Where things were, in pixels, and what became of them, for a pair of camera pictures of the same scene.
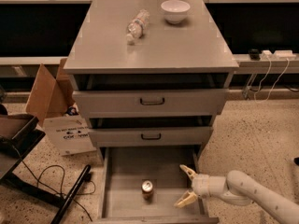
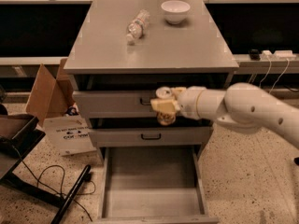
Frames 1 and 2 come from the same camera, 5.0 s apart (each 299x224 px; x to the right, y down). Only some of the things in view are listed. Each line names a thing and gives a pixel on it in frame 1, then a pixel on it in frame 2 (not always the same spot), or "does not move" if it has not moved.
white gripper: (202, 186) -> (188, 102)
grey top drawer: (150, 103) does not move
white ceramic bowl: (175, 11) does not move
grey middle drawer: (150, 136) does not move
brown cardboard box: (49, 95) does not move
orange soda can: (147, 189) -> (165, 118)
